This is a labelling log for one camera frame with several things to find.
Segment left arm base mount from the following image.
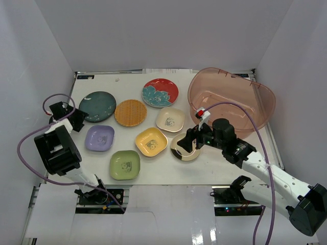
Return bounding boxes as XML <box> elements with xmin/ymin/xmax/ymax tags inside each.
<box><xmin>75</xmin><ymin>188</ymin><xmax>124</xmax><ymax>211</ymax></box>

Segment dark teal round plate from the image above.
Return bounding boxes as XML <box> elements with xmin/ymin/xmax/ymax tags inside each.
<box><xmin>79</xmin><ymin>91</ymin><xmax>116</xmax><ymax>123</ymax></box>

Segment black label sticker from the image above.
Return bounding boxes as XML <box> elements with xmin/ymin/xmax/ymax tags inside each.
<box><xmin>76</xmin><ymin>75</ymin><xmax>95</xmax><ymax>80</ymax></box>
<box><xmin>233</xmin><ymin>73</ymin><xmax>249</xmax><ymax>78</ymax></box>

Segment cream round plate black mark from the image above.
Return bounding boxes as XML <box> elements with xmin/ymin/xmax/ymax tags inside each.
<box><xmin>170</xmin><ymin>133</ymin><xmax>201</xmax><ymax>161</ymax></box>

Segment white paper sheets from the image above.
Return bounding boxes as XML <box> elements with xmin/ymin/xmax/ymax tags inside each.
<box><xmin>142</xmin><ymin>68</ymin><xmax>199</xmax><ymax>74</ymax></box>

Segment green square panda plate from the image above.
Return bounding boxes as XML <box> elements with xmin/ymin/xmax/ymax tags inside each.
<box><xmin>109</xmin><ymin>150</ymin><xmax>141</xmax><ymax>181</ymax></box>

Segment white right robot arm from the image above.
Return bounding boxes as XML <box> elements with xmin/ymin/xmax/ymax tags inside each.
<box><xmin>177</xmin><ymin>118</ymin><xmax>326</xmax><ymax>236</ymax></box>

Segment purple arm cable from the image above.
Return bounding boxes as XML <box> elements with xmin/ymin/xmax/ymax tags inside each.
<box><xmin>17</xmin><ymin>93</ymin><xmax>126</xmax><ymax>212</ymax></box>
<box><xmin>204</xmin><ymin>102</ymin><xmax>278</xmax><ymax>245</ymax></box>

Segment pink translucent plastic bin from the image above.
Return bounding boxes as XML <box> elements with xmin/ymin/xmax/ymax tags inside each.
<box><xmin>188</xmin><ymin>67</ymin><xmax>276</xmax><ymax>139</ymax></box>

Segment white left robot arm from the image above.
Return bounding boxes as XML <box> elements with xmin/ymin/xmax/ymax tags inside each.
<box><xmin>34</xmin><ymin>102</ymin><xmax>108</xmax><ymax>204</ymax></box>

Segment orange woven round plate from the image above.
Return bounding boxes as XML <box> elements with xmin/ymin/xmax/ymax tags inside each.
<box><xmin>114</xmin><ymin>100</ymin><xmax>147</xmax><ymax>127</ymax></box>

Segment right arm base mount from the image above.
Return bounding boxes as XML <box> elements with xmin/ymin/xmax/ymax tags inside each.
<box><xmin>209</xmin><ymin>175</ymin><xmax>257</xmax><ymax>211</ymax></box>

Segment cream square panda plate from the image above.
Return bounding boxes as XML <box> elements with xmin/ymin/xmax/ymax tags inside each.
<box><xmin>156</xmin><ymin>107</ymin><xmax>185</xmax><ymax>133</ymax></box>

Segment black label sticker right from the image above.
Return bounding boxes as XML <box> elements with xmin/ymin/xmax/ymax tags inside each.
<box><xmin>233</xmin><ymin>73</ymin><xmax>249</xmax><ymax>78</ymax></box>

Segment yellow square panda plate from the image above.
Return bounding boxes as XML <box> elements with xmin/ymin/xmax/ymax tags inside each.
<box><xmin>135</xmin><ymin>127</ymin><xmax>168</xmax><ymax>157</ymax></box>

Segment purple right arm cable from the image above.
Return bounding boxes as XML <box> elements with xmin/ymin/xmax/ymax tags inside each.
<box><xmin>204</xmin><ymin>102</ymin><xmax>278</xmax><ymax>245</ymax></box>

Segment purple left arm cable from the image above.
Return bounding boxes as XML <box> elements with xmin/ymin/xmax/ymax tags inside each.
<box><xmin>17</xmin><ymin>93</ymin><xmax>126</xmax><ymax>212</ymax></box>

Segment red plate with blue flower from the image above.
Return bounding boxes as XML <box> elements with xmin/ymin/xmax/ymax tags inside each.
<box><xmin>142</xmin><ymin>78</ymin><xmax>179</xmax><ymax>108</ymax></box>

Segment black label sticker left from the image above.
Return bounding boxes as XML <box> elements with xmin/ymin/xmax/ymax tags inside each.
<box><xmin>76</xmin><ymin>75</ymin><xmax>95</xmax><ymax>80</ymax></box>

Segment purple square panda plate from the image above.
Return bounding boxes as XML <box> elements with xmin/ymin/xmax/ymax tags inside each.
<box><xmin>85</xmin><ymin>125</ymin><xmax>114</xmax><ymax>152</ymax></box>

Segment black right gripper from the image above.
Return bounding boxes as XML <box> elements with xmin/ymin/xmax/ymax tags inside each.
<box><xmin>177</xmin><ymin>119</ymin><xmax>225</xmax><ymax>153</ymax></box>

